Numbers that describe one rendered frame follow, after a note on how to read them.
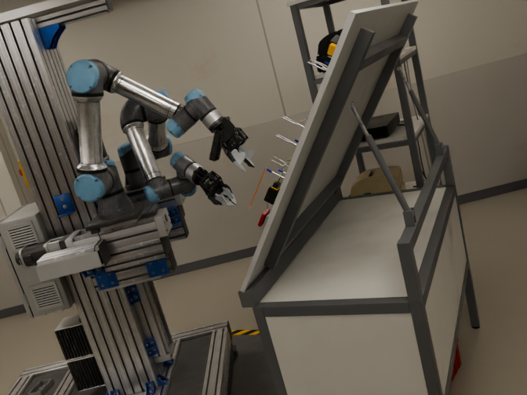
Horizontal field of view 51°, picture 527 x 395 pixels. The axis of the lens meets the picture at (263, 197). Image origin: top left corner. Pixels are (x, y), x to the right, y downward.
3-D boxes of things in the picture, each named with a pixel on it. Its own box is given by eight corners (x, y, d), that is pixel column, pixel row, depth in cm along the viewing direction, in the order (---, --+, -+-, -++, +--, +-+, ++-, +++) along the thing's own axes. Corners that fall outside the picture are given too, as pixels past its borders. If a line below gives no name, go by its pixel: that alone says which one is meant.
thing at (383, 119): (329, 147, 303) (327, 135, 302) (346, 132, 334) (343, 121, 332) (389, 137, 289) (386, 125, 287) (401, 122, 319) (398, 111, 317)
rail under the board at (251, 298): (241, 308, 200) (237, 291, 199) (332, 198, 301) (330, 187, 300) (255, 307, 198) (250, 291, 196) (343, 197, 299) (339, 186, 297)
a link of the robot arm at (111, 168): (126, 184, 239) (117, 154, 235) (117, 192, 226) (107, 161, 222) (100, 190, 240) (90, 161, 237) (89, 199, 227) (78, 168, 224)
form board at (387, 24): (335, 187, 299) (332, 186, 299) (419, 1, 251) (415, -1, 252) (244, 293, 198) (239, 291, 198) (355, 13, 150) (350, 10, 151)
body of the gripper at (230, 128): (242, 142, 202) (221, 117, 202) (227, 156, 205) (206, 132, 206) (250, 139, 209) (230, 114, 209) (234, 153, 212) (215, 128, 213)
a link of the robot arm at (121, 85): (85, 79, 226) (193, 132, 230) (74, 81, 216) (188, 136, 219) (95, 52, 223) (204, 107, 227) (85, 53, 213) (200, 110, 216)
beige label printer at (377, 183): (350, 214, 313) (342, 181, 308) (357, 201, 332) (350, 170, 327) (403, 207, 301) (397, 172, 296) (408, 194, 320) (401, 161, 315)
